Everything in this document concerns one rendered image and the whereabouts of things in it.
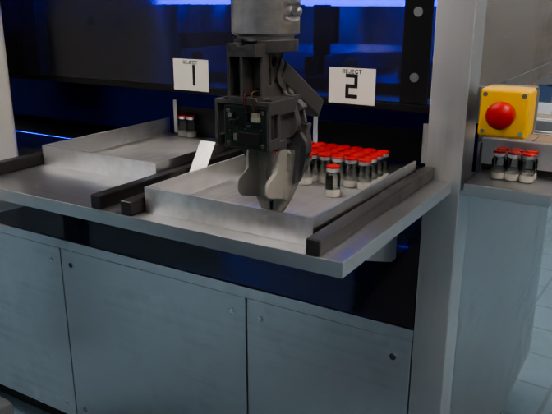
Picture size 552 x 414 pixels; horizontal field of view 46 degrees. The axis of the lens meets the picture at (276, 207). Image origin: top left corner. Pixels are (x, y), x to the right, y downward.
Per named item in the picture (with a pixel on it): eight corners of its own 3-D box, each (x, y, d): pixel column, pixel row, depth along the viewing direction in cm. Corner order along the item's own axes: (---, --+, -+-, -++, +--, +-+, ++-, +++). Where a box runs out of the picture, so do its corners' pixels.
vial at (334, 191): (328, 192, 98) (329, 164, 96) (342, 195, 96) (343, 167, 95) (322, 196, 96) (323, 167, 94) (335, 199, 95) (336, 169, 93)
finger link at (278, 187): (251, 229, 75) (250, 151, 73) (278, 215, 80) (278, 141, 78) (274, 234, 74) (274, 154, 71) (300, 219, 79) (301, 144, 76)
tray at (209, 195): (276, 162, 117) (276, 143, 116) (415, 182, 104) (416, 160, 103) (145, 211, 89) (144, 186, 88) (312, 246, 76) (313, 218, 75)
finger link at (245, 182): (229, 224, 77) (227, 148, 74) (256, 211, 82) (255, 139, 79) (251, 229, 75) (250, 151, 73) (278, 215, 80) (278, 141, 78)
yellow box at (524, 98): (488, 128, 106) (492, 83, 104) (535, 132, 102) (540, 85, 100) (476, 135, 100) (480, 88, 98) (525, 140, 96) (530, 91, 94)
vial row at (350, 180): (273, 172, 109) (273, 145, 108) (373, 187, 100) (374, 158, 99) (267, 175, 107) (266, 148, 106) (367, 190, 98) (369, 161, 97)
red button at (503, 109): (489, 125, 99) (491, 98, 98) (516, 127, 97) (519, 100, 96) (482, 129, 96) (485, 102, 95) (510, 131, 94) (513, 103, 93)
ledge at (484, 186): (485, 176, 116) (486, 165, 115) (563, 186, 109) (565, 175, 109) (462, 195, 104) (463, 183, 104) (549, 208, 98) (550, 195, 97)
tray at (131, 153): (169, 133, 143) (168, 117, 142) (269, 145, 130) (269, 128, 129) (43, 164, 115) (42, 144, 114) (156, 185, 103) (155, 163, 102)
